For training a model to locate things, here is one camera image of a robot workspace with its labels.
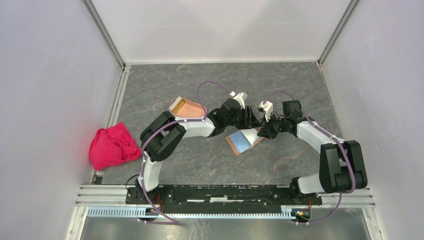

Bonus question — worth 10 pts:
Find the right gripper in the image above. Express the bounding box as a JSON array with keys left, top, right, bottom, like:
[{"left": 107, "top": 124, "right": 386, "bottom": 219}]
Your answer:
[{"left": 256, "top": 111, "right": 289, "bottom": 140}]

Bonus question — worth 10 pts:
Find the white toothed cable duct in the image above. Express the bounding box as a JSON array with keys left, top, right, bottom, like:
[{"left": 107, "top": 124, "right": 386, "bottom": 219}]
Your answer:
[{"left": 87, "top": 206, "right": 295, "bottom": 220}]

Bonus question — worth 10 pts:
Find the red crumpled cloth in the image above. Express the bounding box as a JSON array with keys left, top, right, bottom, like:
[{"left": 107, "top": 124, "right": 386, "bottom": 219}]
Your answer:
[{"left": 88, "top": 122, "right": 142, "bottom": 171}]

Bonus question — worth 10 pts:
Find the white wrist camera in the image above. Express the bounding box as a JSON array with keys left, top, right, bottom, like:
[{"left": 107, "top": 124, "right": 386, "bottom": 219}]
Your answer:
[
  {"left": 258, "top": 101, "right": 274, "bottom": 122},
  {"left": 229, "top": 91, "right": 248, "bottom": 109}
]

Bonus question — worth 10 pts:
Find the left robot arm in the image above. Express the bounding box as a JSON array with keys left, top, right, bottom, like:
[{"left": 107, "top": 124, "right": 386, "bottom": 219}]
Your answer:
[{"left": 137, "top": 98, "right": 261, "bottom": 204}]

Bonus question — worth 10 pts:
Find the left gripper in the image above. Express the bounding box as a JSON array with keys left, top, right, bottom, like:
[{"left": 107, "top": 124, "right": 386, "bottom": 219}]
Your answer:
[{"left": 225, "top": 105, "right": 261, "bottom": 131}]

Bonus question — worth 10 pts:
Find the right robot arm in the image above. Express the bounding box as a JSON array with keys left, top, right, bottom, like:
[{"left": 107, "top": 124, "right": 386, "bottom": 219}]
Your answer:
[{"left": 258, "top": 100, "right": 368, "bottom": 204}]

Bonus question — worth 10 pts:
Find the tan leather card holder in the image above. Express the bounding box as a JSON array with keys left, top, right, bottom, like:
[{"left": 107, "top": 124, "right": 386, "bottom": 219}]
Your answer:
[{"left": 225, "top": 128, "right": 264, "bottom": 156}]

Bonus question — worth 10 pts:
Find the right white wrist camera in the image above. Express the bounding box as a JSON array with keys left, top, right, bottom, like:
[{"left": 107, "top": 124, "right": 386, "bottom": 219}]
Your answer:
[{"left": 258, "top": 101, "right": 274, "bottom": 122}]

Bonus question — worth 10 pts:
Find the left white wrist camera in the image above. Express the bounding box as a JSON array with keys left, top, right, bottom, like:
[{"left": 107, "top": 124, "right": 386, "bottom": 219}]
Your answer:
[{"left": 229, "top": 91, "right": 248, "bottom": 109}]

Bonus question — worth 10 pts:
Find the blue credit card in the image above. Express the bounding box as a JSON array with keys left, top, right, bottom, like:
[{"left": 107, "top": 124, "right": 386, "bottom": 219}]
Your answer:
[{"left": 229, "top": 130, "right": 251, "bottom": 154}]

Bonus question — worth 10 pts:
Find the pink oval tray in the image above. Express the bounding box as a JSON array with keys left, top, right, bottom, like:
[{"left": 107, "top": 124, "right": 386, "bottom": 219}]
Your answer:
[{"left": 168, "top": 96, "right": 205, "bottom": 119}]

